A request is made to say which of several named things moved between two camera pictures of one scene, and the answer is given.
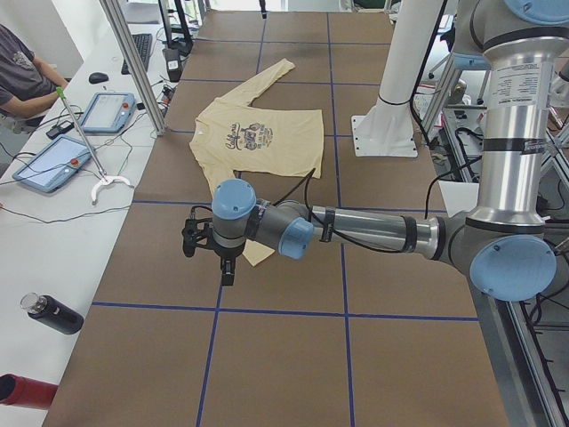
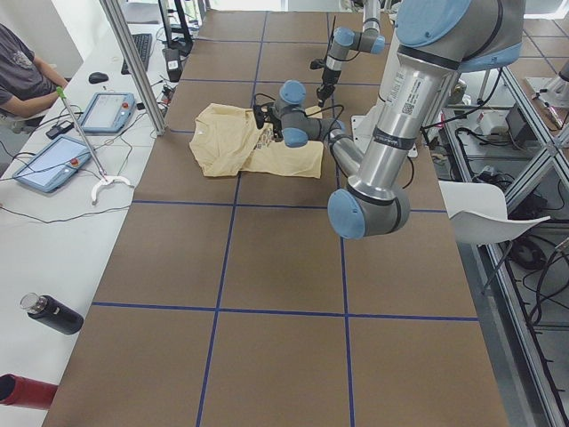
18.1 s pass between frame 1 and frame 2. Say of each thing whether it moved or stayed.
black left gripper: moved
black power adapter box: stayed
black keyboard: stayed
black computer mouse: stayed
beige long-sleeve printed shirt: moved
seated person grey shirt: stayed
